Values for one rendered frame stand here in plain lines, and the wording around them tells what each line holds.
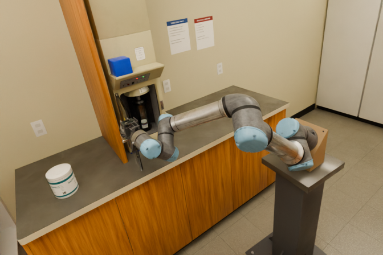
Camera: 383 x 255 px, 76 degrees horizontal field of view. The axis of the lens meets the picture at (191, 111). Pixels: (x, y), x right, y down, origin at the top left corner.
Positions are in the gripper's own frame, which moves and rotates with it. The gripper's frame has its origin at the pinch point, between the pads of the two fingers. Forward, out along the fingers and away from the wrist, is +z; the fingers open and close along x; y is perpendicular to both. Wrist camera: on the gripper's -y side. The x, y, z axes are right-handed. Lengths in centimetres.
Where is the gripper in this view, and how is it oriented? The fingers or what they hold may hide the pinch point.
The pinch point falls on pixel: (123, 126)
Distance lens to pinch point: 131.7
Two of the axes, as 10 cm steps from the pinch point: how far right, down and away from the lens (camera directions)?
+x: -8.1, 3.4, -4.7
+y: -1.2, -8.9, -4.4
